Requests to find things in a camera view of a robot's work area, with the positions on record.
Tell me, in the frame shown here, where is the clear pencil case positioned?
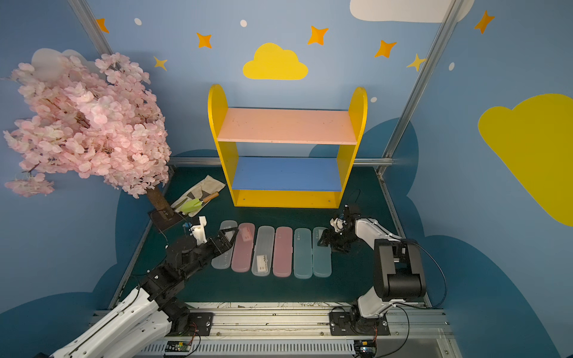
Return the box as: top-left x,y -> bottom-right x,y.
252,225 -> 275,277
211,220 -> 238,270

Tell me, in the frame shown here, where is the teal pencil case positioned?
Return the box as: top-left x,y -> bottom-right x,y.
313,227 -> 332,278
293,228 -> 313,279

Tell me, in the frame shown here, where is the pink pencil case top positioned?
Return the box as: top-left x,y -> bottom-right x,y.
231,223 -> 255,273

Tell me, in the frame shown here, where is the pink pencil case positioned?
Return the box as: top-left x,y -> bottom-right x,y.
272,227 -> 293,277
231,223 -> 255,273

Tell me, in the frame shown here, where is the pink pencil case bottom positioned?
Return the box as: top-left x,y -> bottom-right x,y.
272,227 -> 293,277

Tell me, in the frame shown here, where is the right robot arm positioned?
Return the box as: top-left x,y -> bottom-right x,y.
318,204 -> 427,319

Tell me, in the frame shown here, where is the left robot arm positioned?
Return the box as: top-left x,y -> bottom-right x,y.
50,227 -> 240,357

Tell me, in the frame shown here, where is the yellow toy shelf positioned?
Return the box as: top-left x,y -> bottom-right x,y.
207,84 -> 368,209

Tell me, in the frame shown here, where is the green garden trowel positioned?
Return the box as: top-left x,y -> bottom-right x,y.
179,192 -> 219,216

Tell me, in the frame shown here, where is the beige cloth tool pouch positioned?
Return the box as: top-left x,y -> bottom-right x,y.
171,175 -> 225,214

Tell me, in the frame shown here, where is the right controller board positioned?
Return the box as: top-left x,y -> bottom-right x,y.
353,340 -> 377,358

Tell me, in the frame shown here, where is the controller board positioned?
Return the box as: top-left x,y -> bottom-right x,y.
353,340 -> 377,358
164,340 -> 194,356

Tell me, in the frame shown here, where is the left controller board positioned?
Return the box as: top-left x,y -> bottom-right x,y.
164,340 -> 194,356

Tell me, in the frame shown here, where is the pink cherry blossom tree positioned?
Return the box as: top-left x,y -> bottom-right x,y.
4,53 -> 171,198

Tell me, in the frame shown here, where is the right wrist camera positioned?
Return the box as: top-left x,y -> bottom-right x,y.
330,217 -> 348,233

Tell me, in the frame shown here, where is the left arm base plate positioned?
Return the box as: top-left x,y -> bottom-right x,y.
177,312 -> 214,337

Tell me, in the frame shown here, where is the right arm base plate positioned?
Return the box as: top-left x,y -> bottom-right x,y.
328,310 -> 390,337

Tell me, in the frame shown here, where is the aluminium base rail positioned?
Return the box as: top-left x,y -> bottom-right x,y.
135,302 -> 461,357

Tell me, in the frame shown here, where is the aluminium frame post left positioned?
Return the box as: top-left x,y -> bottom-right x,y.
67,0 -> 113,55

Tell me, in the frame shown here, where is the aluminium frame post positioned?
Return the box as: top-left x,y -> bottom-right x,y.
67,0 -> 113,55
380,0 -> 469,160

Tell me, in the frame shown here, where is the aluminium frame post right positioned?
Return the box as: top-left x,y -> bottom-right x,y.
380,0 -> 469,160

